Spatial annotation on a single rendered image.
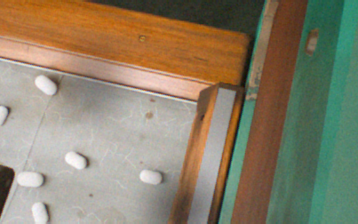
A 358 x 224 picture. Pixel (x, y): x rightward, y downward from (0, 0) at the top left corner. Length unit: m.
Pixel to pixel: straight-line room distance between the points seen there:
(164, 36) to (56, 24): 0.17
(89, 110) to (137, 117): 0.07
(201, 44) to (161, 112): 0.12
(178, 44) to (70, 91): 0.18
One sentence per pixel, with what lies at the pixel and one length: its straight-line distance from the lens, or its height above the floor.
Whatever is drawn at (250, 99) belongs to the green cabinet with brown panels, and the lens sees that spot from 0.51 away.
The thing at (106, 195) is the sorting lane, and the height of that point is 0.74.
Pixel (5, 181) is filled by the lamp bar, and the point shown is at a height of 1.05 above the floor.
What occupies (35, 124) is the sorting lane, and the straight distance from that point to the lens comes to 0.68.
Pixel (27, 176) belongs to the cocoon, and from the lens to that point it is 0.65.
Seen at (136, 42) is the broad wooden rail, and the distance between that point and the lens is 0.66.
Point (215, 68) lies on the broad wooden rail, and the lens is 0.63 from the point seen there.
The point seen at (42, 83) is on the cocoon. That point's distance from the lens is 0.67.
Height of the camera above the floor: 1.35
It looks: 75 degrees down
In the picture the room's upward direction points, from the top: 10 degrees counter-clockwise
